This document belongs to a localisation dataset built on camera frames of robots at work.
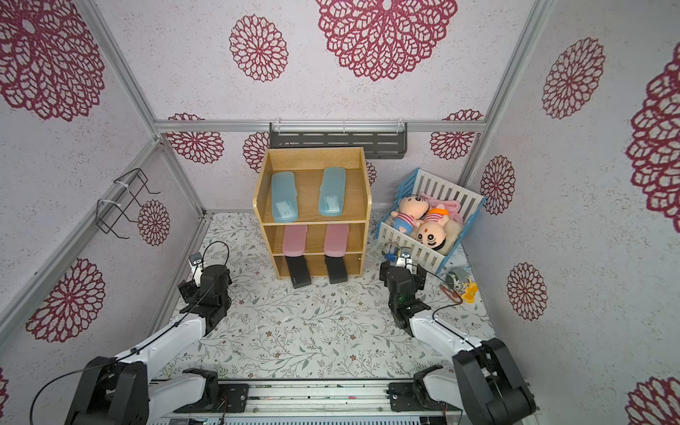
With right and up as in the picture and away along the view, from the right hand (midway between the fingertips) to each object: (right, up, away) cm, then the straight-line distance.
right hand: (408, 266), depth 88 cm
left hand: (-67, -3, -3) cm, 67 cm away
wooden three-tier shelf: (-30, +20, -9) cm, 38 cm away
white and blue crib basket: (+26, +22, +16) cm, 37 cm away
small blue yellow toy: (-2, +3, +14) cm, 14 cm away
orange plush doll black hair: (+11, +11, +7) cm, 17 cm away
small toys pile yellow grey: (+22, -8, +3) cm, 23 cm away
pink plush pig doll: (+6, +21, +16) cm, 27 cm away
